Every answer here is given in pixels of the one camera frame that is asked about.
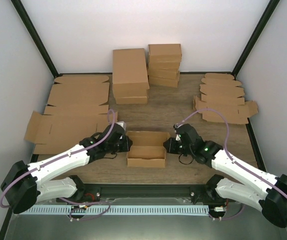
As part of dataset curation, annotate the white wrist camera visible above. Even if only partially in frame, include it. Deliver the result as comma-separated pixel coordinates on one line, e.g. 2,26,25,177
116,121,127,131
173,123,184,142

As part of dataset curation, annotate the stack of small flat blanks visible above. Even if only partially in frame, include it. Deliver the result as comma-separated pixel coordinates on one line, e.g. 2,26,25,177
193,73,259,125

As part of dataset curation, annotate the black frame post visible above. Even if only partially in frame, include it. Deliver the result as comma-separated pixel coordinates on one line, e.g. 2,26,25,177
231,0,280,77
10,0,59,78

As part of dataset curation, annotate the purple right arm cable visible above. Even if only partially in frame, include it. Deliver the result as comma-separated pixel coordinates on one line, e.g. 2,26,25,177
174,108,287,222

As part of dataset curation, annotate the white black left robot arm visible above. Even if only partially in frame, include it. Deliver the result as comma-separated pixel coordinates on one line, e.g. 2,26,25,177
0,121,133,214

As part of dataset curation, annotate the light blue slotted cable duct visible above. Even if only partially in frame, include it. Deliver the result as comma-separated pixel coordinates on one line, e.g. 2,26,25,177
22,205,209,217

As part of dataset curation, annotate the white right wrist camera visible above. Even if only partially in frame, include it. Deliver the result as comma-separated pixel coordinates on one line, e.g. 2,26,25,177
173,123,184,142

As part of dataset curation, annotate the large folded cardboard box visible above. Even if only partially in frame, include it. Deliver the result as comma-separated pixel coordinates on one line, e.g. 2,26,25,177
112,48,150,98
115,96,148,105

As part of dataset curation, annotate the large folded cardboard box bottom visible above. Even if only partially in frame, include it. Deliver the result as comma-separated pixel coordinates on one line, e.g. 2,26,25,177
115,96,148,105

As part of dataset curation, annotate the clear acrylic cover plate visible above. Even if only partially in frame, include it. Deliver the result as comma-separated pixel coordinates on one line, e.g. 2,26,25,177
5,207,287,240

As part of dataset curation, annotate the black frame post left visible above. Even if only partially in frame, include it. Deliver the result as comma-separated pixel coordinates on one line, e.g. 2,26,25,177
10,0,59,78

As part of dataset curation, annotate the small brown cardboard box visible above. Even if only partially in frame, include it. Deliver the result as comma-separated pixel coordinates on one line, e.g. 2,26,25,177
126,131,170,168

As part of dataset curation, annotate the small folded box bottom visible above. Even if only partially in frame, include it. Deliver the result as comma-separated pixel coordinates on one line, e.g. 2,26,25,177
149,82,178,88

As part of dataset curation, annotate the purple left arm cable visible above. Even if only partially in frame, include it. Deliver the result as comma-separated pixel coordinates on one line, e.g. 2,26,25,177
0,108,119,209

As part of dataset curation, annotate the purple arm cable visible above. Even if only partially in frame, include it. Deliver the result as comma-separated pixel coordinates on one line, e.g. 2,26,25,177
0,108,119,209
174,108,287,222

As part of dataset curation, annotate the large flat cardboard blank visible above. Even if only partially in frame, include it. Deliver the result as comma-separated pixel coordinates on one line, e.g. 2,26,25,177
47,75,110,107
24,111,113,155

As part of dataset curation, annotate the small folded box stack top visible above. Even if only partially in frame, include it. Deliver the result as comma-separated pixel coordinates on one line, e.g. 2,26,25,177
148,43,182,63

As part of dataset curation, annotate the large folded cardboard box top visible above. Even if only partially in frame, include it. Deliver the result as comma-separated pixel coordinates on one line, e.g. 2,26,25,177
112,48,150,98

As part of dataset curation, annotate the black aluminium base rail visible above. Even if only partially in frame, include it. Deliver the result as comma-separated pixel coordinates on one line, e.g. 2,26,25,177
45,183,259,204

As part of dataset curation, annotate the large flat cardboard blank front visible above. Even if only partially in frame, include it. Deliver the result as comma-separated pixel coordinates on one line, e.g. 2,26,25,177
24,111,113,155

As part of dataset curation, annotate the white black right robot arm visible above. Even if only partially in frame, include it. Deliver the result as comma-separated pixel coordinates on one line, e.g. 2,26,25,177
163,124,287,228

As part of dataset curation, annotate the large flat cardboard blank rear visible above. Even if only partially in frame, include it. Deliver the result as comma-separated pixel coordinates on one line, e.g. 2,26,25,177
47,75,110,107

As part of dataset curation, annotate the black frame post right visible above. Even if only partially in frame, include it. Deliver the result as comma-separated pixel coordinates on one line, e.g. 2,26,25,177
231,0,280,77

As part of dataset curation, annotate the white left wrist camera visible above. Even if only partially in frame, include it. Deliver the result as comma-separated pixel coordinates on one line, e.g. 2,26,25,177
116,121,127,131

